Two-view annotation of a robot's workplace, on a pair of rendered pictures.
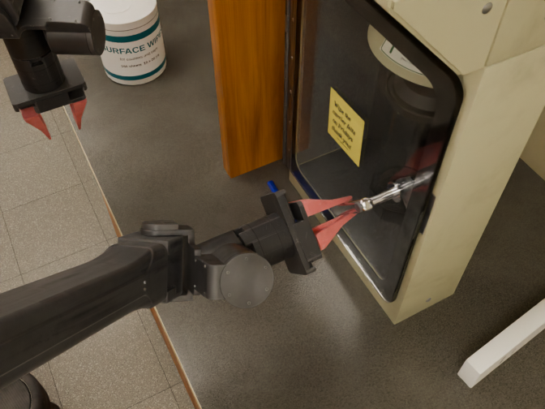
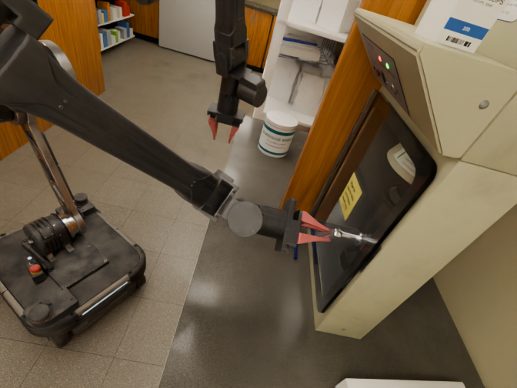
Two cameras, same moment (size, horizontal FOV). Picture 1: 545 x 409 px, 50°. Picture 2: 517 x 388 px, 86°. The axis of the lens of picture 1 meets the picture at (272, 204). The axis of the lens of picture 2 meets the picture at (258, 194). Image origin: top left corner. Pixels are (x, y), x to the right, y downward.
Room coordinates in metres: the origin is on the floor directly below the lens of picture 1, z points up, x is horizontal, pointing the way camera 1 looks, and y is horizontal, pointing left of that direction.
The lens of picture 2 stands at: (0.01, -0.10, 1.53)
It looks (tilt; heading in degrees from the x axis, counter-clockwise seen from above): 39 degrees down; 21
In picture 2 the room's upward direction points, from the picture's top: 18 degrees clockwise
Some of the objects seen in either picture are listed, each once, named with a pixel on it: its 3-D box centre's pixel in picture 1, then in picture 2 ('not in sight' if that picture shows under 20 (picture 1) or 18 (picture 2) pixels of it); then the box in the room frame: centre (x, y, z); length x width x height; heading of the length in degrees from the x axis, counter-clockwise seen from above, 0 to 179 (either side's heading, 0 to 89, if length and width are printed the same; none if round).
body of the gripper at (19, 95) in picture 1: (39, 70); (228, 104); (0.64, 0.32, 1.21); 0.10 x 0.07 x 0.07; 118
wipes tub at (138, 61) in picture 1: (129, 36); (277, 134); (0.99, 0.29, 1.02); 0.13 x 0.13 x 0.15
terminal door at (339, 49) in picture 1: (348, 138); (348, 204); (0.53, -0.10, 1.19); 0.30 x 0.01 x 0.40; 28
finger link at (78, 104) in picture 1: (61, 106); (227, 128); (0.65, 0.31, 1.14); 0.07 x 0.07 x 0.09; 28
